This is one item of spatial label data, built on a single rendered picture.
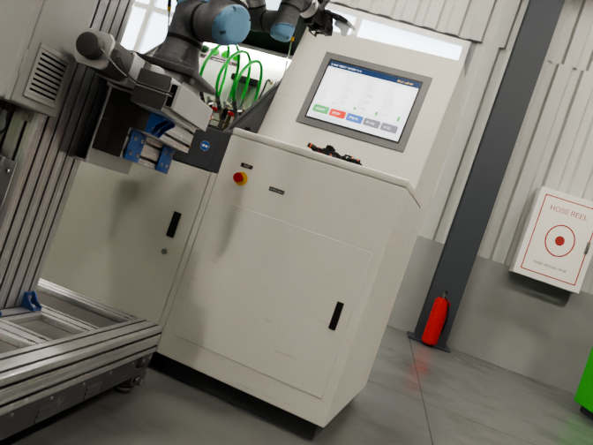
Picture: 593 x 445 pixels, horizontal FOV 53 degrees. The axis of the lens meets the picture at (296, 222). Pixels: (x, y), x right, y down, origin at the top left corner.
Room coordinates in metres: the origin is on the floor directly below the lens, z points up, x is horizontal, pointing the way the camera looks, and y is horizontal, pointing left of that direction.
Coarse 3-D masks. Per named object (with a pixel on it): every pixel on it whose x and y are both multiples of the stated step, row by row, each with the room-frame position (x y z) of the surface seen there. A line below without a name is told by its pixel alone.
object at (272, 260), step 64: (384, 64) 2.45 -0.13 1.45; (448, 64) 2.39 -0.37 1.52; (256, 192) 2.20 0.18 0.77; (320, 192) 2.13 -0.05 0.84; (384, 192) 2.06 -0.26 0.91; (192, 256) 2.24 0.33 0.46; (256, 256) 2.17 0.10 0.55; (320, 256) 2.10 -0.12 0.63; (384, 256) 2.06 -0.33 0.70; (192, 320) 2.21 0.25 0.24; (256, 320) 2.15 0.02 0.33; (320, 320) 2.08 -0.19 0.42; (192, 384) 2.24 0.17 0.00; (256, 384) 2.12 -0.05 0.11; (320, 384) 2.06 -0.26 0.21
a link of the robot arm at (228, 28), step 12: (216, 0) 1.72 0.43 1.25; (228, 0) 1.71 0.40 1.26; (240, 0) 1.72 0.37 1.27; (204, 12) 1.74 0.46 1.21; (216, 12) 1.71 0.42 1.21; (228, 12) 1.69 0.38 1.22; (240, 12) 1.72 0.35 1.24; (204, 24) 1.73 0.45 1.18; (216, 24) 1.70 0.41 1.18; (228, 24) 1.70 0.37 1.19; (240, 24) 1.74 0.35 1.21; (204, 36) 1.76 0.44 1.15; (216, 36) 1.73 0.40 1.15; (228, 36) 1.72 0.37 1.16; (240, 36) 1.75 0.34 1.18
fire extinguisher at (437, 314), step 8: (440, 304) 5.59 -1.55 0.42; (448, 304) 5.58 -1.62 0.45; (432, 312) 5.62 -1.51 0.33; (440, 312) 5.58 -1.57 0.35; (448, 312) 5.59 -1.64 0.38; (432, 320) 5.60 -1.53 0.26; (440, 320) 5.58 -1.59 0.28; (432, 328) 5.58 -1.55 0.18; (440, 328) 5.60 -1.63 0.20; (424, 336) 5.62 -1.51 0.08; (432, 336) 5.58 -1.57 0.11; (432, 344) 5.61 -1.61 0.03
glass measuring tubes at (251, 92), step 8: (232, 80) 2.85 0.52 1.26; (240, 80) 2.81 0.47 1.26; (256, 80) 2.79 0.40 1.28; (240, 88) 2.82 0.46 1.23; (248, 88) 2.83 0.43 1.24; (256, 88) 2.81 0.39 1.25; (240, 96) 2.83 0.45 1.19; (248, 96) 2.80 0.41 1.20; (248, 104) 2.80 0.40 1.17; (232, 120) 2.83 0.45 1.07; (224, 128) 2.82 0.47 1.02
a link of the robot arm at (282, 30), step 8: (280, 8) 1.96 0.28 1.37; (288, 8) 1.95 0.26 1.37; (296, 8) 1.96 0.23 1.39; (264, 16) 1.99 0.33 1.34; (272, 16) 1.97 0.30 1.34; (280, 16) 1.95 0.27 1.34; (288, 16) 1.95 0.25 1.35; (296, 16) 1.97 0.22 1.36; (264, 24) 2.00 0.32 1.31; (272, 24) 1.98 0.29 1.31; (280, 24) 1.95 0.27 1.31; (288, 24) 1.95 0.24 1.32; (272, 32) 1.96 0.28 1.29; (280, 32) 1.95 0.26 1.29; (288, 32) 1.96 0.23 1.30; (280, 40) 2.00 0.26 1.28; (288, 40) 1.98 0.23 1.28
